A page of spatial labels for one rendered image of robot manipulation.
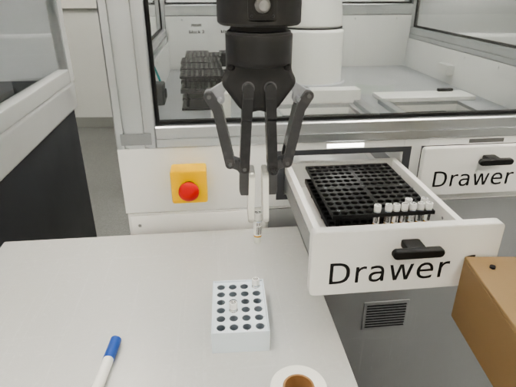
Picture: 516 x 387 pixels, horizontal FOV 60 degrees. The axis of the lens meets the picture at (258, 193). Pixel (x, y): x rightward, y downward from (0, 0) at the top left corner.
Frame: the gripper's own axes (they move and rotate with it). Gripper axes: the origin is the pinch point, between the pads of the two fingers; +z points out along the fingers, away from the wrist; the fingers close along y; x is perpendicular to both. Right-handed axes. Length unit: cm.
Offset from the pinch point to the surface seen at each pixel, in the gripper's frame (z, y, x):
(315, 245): 9.0, 8.3, 1.2
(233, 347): 22.9, -3.6, -3.5
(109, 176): 101, -87, 245
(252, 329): 20.4, -0.9, -2.7
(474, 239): 9.6, 32.5, 2.1
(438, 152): 8, 41, 34
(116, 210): 101, -71, 192
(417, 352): 67, 47, 36
